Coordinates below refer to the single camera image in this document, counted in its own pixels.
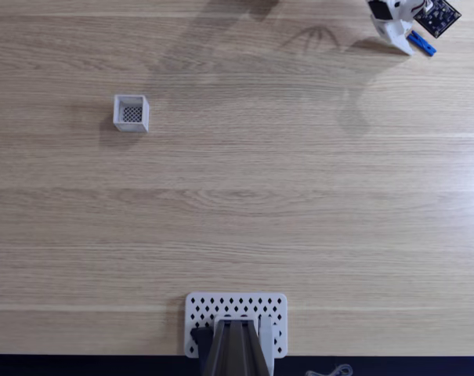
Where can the black corner bracket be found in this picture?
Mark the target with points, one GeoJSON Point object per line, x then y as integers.
{"type": "Point", "coordinates": [200, 336]}

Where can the blue peg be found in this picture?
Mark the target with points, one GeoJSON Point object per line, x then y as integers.
{"type": "Point", "coordinates": [422, 44]}

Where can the black camera circuit board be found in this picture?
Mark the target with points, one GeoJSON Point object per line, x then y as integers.
{"type": "Point", "coordinates": [438, 17]}

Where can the white perforated base plate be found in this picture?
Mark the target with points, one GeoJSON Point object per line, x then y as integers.
{"type": "Point", "coordinates": [236, 303]}

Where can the grey corner bracket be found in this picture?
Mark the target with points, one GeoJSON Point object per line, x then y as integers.
{"type": "Point", "coordinates": [265, 333]}

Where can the small white crate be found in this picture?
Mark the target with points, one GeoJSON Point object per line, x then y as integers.
{"type": "Point", "coordinates": [131, 113]}

